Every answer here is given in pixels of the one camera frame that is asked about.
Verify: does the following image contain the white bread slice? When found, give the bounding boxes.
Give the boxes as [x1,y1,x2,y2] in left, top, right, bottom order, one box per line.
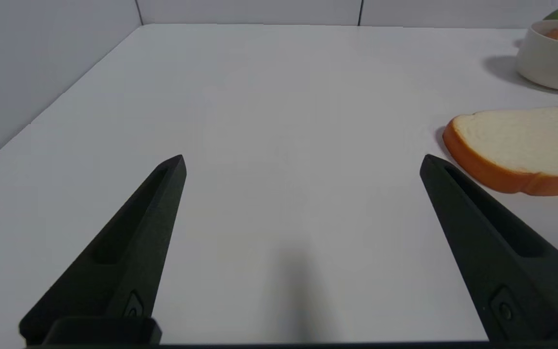
[442,107,558,196]

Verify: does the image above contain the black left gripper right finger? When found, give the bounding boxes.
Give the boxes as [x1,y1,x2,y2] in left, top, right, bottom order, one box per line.
[419,154,558,342]

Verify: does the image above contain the beige round bowl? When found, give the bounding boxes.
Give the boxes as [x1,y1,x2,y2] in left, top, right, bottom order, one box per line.
[517,20,558,93]

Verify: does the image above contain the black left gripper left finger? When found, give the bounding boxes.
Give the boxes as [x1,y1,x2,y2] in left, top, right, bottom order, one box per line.
[19,155,187,346]

